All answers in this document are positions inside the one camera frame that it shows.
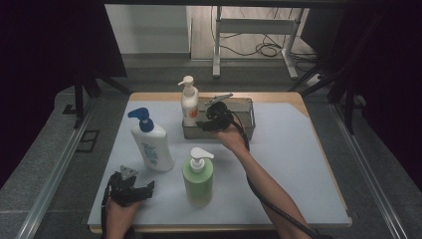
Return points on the white bottle with blue pump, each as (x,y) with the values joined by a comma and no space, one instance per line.
(152,146)

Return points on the person's left hand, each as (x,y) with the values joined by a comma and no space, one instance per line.
(121,214)

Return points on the green bottle with white pump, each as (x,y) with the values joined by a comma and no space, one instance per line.
(198,186)

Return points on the metal mesh basket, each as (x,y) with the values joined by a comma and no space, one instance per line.
(245,119)

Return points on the white metal desk frame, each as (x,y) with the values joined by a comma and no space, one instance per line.
(255,26)

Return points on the aluminium rail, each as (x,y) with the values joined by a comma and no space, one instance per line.
(49,186)
(368,172)

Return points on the person's right hand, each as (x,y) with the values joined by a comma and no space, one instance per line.
(232,137)

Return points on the cream pump bottle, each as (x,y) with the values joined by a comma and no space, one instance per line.
(189,103)

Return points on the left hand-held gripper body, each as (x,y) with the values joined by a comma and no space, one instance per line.
(122,191)

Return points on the wooden table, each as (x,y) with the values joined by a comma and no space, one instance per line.
(272,97)

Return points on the pale blue table mat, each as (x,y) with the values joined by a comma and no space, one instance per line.
(292,159)

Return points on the white cabinet panel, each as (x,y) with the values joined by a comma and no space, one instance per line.
(149,30)

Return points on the dark curtain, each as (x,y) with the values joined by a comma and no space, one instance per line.
(391,83)
(40,66)

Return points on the black metal stand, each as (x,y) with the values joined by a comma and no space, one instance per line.
(79,99)
(349,109)

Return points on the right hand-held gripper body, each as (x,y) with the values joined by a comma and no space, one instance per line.
(219,114)

